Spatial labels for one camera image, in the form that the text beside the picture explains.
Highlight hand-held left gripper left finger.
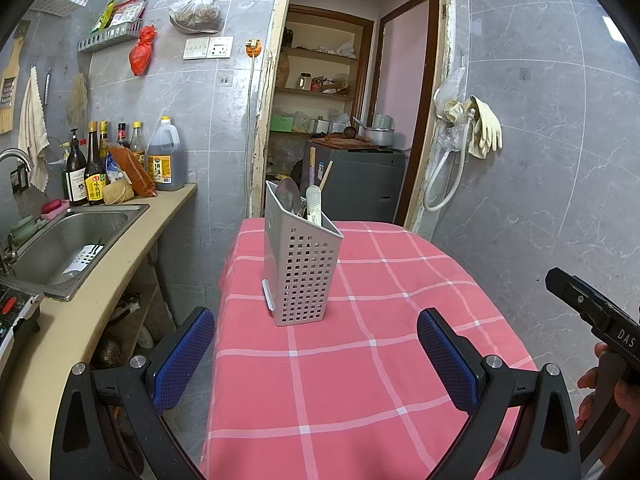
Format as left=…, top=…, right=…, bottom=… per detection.
left=50, top=306, right=217, bottom=480

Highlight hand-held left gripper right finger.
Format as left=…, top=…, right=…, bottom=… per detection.
left=416, top=307, right=583, bottom=480

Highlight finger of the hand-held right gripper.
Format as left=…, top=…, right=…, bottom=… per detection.
left=545, top=266, right=608, bottom=333

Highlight white perforated utensil holder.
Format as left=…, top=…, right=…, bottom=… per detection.
left=262, top=180, right=346, bottom=328

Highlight large steel spoon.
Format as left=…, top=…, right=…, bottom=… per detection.
left=276, top=176, right=301, bottom=216

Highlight person's right hand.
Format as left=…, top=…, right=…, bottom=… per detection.
left=576, top=341, right=640, bottom=467

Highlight pink checked tablecloth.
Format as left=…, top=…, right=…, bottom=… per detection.
left=200, top=217, right=538, bottom=480

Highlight beige kitchen counter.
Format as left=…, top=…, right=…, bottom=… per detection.
left=0, top=182, right=198, bottom=480

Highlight white plastic strainer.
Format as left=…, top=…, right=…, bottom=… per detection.
left=60, top=244, right=106, bottom=277

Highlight steel sink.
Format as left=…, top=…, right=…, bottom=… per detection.
left=0, top=203, right=151, bottom=302

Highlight cream rubber gloves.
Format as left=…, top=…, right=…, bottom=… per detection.
left=445, top=95, right=503, bottom=160

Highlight grey cabinet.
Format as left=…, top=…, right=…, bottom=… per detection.
left=300, top=139, right=407, bottom=226

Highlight orange packet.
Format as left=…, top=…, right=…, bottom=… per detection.
left=107, top=144, right=158, bottom=198

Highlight pink soap dish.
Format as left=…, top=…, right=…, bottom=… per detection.
left=40, top=199, right=70, bottom=221

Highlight dark sauce bottle yellow label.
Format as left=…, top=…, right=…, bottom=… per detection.
left=83, top=121, right=108, bottom=206

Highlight large jug of dark liquid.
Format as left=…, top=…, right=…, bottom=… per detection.
left=146, top=116, right=186, bottom=192

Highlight green ceramic cup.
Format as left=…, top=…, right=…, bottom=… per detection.
left=7, top=215, right=41, bottom=243

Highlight dark pump bottle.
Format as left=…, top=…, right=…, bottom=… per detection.
left=62, top=129, right=89, bottom=207

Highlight metal pot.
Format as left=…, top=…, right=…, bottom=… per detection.
left=352, top=117, right=396, bottom=148

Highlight wooden cutting board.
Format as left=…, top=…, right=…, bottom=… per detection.
left=311, top=132, right=381, bottom=151

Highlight clear plastic bag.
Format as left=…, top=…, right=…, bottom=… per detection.
left=432, top=52, right=471, bottom=151

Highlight steel faucet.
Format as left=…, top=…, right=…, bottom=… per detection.
left=0, top=149, right=33, bottom=281

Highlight beige hanging towel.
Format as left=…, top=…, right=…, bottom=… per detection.
left=17, top=66, right=51, bottom=192

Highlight hanging loofah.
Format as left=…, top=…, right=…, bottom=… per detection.
left=66, top=72, right=90, bottom=133

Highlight red plastic bag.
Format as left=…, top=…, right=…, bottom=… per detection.
left=129, top=25, right=157, bottom=77

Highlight wooden shelf unit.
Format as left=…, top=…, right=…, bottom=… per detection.
left=272, top=5, right=376, bottom=136

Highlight hanging bag of dried goods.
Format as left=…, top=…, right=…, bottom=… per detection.
left=169, top=0, right=223, bottom=35

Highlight red seasoning packet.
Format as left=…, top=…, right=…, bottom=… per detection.
left=109, top=1, right=147, bottom=27

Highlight green seasoning packet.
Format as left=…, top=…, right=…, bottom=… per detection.
left=90, top=0, right=117, bottom=31

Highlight white hose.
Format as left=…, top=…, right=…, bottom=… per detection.
left=422, top=110, right=476, bottom=212

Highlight wooden door frame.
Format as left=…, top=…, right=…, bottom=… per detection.
left=247, top=0, right=457, bottom=233

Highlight wall switch socket panel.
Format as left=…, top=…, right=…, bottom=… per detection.
left=182, top=36, right=234, bottom=60

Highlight grey wall rack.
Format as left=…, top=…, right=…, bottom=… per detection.
left=77, top=20, right=143, bottom=53

